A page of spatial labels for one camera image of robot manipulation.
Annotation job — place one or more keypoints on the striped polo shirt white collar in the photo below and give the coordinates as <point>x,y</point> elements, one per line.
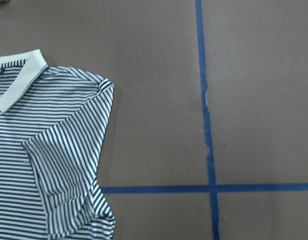
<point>52,125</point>

